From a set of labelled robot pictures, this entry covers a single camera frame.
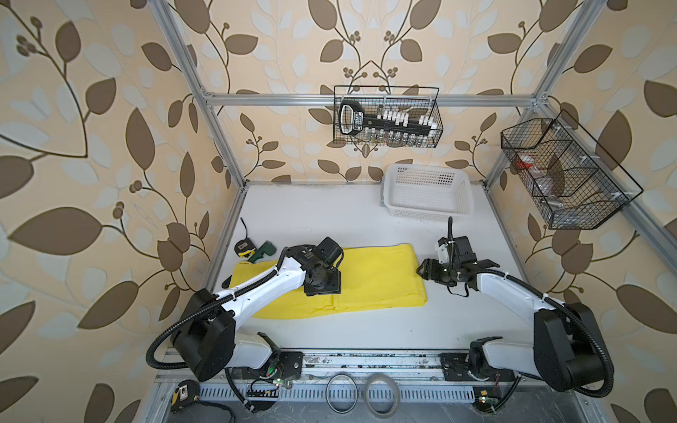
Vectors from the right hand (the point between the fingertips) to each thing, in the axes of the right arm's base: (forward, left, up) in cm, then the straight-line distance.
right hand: (425, 272), depth 90 cm
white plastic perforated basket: (+41, -10, -3) cm, 42 cm away
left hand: (-6, +32, +5) cm, 33 cm away
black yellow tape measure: (-32, +70, +1) cm, 78 cm away
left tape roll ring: (-33, +34, -3) cm, 47 cm away
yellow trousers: (+1, +19, -5) cm, 19 cm away
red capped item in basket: (+22, -30, +30) cm, 47 cm away
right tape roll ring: (-30, +20, -3) cm, 37 cm away
